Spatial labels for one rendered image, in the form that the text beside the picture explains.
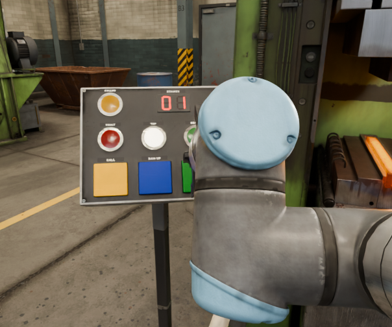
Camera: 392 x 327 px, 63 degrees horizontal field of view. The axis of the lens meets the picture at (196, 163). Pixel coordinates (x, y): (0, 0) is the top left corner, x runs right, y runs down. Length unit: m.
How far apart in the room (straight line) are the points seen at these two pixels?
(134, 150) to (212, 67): 6.86
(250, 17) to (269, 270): 0.79
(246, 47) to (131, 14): 7.89
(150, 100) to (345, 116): 0.79
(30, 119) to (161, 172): 5.05
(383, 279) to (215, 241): 0.13
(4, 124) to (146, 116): 4.49
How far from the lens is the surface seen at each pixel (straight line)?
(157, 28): 8.32
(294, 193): 1.06
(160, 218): 0.92
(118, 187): 0.75
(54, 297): 2.06
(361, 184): 0.89
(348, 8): 0.83
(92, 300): 1.97
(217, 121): 0.28
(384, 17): 0.83
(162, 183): 0.74
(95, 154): 0.77
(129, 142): 0.77
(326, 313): 1.03
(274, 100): 0.30
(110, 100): 0.80
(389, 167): 0.93
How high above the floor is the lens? 1.29
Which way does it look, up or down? 20 degrees down
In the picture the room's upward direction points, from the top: straight up
